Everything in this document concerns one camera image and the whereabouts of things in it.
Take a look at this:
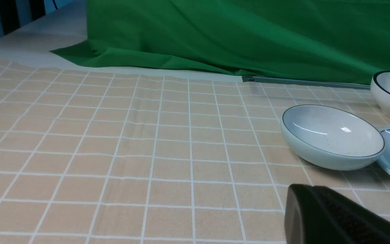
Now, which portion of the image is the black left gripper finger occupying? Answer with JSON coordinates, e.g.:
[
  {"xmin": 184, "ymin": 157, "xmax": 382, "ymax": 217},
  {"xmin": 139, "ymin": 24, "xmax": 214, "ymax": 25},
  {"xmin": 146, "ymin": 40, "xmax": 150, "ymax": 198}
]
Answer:
[{"xmin": 284, "ymin": 184, "xmax": 390, "ymax": 244}]

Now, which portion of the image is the light blue shallow bowl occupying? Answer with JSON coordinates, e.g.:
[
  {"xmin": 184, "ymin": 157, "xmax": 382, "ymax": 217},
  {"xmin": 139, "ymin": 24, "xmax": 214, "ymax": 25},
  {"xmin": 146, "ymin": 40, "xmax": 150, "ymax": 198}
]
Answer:
[{"xmin": 280, "ymin": 104, "xmax": 386, "ymax": 170}]

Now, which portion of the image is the grey metal backdrop bar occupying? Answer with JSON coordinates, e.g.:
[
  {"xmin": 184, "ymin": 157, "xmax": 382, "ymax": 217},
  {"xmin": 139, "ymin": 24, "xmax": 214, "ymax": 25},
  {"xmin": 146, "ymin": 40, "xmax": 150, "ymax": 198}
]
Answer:
[{"xmin": 242, "ymin": 75, "xmax": 370, "ymax": 90}]

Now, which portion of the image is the green backdrop cloth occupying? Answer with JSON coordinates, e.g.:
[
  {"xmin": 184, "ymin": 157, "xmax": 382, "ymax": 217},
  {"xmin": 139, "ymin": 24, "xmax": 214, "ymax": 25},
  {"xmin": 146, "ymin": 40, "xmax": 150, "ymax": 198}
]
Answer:
[{"xmin": 53, "ymin": 0, "xmax": 390, "ymax": 84}]

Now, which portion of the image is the beige checkered tablecloth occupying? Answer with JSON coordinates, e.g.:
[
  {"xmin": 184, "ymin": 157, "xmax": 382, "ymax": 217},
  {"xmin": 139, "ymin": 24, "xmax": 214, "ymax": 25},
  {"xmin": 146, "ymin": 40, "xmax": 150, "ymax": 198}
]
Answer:
[{"xmin": 0, "ymin": 58, "xmax": 390, "ymax": 244}]

